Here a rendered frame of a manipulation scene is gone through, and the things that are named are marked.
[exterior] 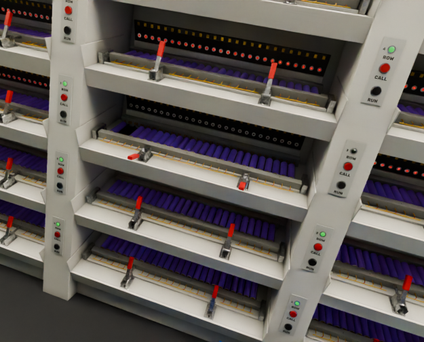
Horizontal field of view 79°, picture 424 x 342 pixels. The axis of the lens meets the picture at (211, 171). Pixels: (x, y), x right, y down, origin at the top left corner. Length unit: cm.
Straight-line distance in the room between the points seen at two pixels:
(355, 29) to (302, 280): 57
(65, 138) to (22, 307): 53
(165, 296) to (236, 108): 58
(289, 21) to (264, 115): 19
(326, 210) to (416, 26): 39
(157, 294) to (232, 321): 23
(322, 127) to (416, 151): 19
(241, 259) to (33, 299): 67
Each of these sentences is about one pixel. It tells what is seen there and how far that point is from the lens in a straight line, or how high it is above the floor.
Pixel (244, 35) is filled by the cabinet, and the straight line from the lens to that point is 82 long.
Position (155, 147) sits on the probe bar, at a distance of 71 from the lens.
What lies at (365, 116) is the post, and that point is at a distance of 62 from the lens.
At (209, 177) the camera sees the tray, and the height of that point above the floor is 52.
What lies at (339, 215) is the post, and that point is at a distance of 66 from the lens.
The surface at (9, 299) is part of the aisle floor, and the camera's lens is 108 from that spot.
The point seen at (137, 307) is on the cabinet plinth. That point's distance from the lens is 96.
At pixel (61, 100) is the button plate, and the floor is 62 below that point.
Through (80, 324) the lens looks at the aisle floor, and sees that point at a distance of 97.
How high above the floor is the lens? 71
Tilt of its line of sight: 16 degrees down
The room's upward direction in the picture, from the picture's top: 12 degrees clockwise
